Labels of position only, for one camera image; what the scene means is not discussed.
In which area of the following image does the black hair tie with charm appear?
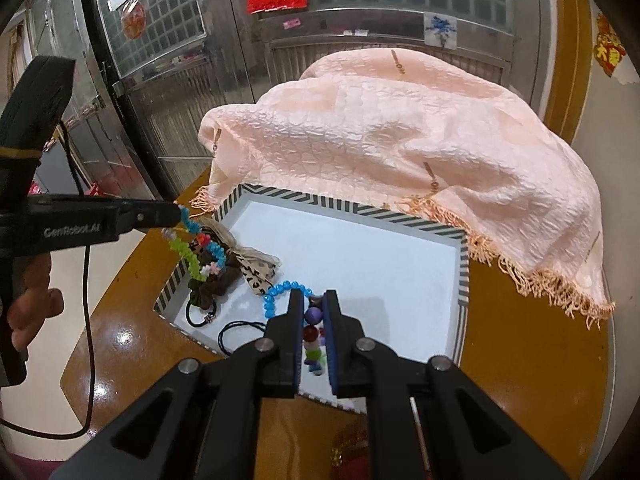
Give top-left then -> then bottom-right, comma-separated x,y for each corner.
185,299 -> 220,328

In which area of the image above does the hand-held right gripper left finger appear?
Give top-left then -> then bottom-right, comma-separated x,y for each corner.
47,288 -> 307,480

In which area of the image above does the stainless steel door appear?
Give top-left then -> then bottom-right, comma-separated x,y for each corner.
20,0 -> 546,201

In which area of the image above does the green and blue bead bracelet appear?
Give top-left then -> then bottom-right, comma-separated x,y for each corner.
161,204 -> 228,281

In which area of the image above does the leopard print bow hair tie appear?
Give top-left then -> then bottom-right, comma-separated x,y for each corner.
200,217 -> 282,297

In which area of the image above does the round red door decoration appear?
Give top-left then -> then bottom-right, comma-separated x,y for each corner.
120,0 -> 148,40

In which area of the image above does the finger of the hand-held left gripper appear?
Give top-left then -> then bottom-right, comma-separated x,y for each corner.
117,199 -> 182,235

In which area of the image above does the blue snowflake sticker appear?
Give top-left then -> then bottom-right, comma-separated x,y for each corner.
424,12 -> 458,50

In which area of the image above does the plain black hair tie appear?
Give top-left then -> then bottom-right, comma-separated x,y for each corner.
217,321 -> 268,358

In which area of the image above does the striped white tray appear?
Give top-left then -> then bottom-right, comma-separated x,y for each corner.
152,184 -> 471,413

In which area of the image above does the dark brown scrunchie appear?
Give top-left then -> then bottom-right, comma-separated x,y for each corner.
187,255 -> 240,309

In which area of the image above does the multicolour bead bracelet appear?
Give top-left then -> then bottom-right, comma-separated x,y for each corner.
302,296 -> 328,378

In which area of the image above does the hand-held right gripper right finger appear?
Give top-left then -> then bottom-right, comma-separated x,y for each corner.
322,289 -> 571,480

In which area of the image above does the red and gold wall decoration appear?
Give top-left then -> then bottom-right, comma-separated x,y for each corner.
594,12 -> 628,78

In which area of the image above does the person's left hand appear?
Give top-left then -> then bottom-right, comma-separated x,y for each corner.
9,252 -> 65,353

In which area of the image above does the peach fringed shawl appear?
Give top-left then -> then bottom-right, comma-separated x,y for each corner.
190,49 -> 616,332

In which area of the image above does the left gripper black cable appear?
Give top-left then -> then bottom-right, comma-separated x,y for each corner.
0,120 -> 93,436

